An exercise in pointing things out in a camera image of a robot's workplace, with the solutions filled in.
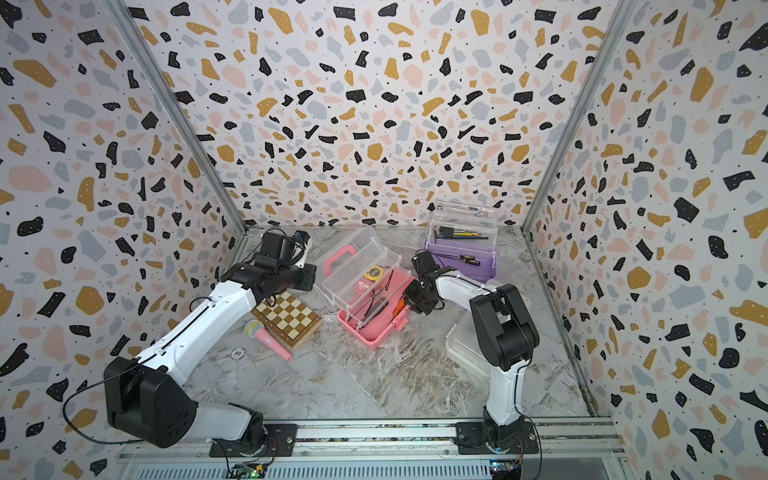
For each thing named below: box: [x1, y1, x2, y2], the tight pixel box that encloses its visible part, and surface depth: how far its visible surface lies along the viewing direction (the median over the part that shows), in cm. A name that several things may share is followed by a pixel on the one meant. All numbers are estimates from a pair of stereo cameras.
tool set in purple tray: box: [437, 226, 489, 240], surface depth 112 cm
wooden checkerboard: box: [251, 290, 324, 350], surface depth 94 cm
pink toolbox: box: [314, 226, 414, 351], surface depth 92 cm
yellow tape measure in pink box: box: [364, 265, 384, 282], surface depth 95 cm
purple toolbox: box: [424, 200, 498, 283], surface depth 112 cm
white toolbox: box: [445, 311, 493, 379], surface depth 80 cm
